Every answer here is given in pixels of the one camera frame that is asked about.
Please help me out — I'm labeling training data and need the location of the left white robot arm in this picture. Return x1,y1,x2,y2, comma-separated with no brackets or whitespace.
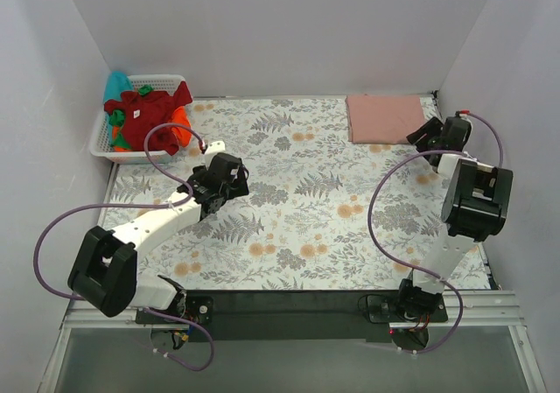
67,152,249,323

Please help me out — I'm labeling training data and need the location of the aluminium frame rail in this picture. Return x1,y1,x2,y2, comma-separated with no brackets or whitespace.
61,290,526,329

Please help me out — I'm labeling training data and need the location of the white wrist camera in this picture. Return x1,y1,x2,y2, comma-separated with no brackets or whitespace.
455,110,473,124
202,140,226,168

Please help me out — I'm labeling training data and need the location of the orange t-shirt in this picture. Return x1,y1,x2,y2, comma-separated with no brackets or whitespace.
108,106,192,155

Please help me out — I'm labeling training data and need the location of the pink printed t-shirt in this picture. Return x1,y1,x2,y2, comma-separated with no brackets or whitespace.
346,95,425,144

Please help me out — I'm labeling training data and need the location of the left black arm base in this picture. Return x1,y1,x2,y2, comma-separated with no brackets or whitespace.
135,296,214,352

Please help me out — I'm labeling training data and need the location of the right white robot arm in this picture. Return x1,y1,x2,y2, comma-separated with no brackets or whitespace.
395,110,514,321

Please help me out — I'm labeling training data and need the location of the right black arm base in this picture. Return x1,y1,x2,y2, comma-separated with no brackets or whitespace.
357,279,448,351

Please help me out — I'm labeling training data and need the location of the white plastic laundry basket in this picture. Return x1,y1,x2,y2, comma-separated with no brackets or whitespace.
88,74,185,165

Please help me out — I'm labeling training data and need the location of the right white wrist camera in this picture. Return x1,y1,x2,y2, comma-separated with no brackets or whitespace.
455,110,473,124

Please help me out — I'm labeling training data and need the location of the dark red t-shirt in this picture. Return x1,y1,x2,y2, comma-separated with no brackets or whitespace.
104,81,193,152

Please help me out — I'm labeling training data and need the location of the floral table mat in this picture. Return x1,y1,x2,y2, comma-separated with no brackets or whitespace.
87,95,491,291

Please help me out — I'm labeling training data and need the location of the teal t-shirt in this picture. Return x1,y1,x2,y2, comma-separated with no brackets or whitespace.
103,71,134,102

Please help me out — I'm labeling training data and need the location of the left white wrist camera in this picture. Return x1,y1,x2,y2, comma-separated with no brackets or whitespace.
202,140,226,168

